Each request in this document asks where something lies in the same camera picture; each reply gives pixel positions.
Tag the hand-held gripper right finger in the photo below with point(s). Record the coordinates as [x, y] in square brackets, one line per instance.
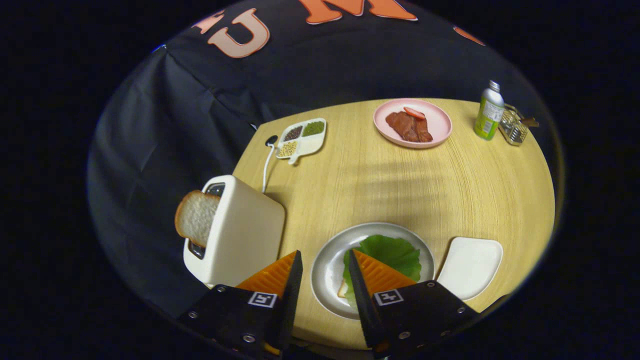
[361, 300]

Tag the white sectioned dish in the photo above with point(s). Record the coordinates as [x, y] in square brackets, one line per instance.
[310, 145]

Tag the cream white toaster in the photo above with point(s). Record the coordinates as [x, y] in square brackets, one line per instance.
[245, 235]

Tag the green lettuce leaf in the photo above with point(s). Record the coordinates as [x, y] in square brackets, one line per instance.
[392, 252]

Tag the green label metal bottle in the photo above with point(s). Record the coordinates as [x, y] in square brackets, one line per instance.
[489, 115]

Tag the white square dish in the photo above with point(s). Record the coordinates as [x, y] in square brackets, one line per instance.
[470, 267]

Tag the dark beans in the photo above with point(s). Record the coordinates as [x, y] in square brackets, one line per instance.
[293, 133]

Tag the toasted bread slice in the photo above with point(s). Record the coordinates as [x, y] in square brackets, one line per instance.
[196, 217]

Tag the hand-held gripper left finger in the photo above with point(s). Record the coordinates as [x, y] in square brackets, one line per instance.
[292, 300]

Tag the brown wooden utensil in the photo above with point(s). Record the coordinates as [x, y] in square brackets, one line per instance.
[529, 121]

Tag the red tomato slice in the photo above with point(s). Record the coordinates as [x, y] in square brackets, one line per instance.
[414, 113]

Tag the grey round plate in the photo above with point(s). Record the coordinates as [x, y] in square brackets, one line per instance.
[327, 270]

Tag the pink round plate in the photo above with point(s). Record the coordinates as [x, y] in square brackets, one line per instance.
[440, 127]

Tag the green beans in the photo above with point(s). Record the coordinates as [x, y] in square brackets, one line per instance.
[313, 128]

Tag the yellow beans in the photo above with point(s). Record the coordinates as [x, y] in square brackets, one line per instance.
[287, 149]

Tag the brown cooked meat slices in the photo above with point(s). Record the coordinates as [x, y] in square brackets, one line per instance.
[407, 127]

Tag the bread slice under lettuce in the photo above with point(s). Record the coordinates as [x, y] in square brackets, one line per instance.
[343, 291]

